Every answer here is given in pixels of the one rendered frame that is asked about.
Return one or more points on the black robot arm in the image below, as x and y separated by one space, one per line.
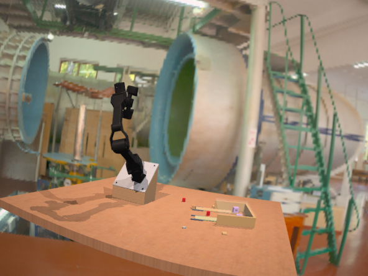
134 164

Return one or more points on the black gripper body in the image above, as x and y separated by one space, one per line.
130 90

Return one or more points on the pale yellow flat strip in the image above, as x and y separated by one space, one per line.
204 218

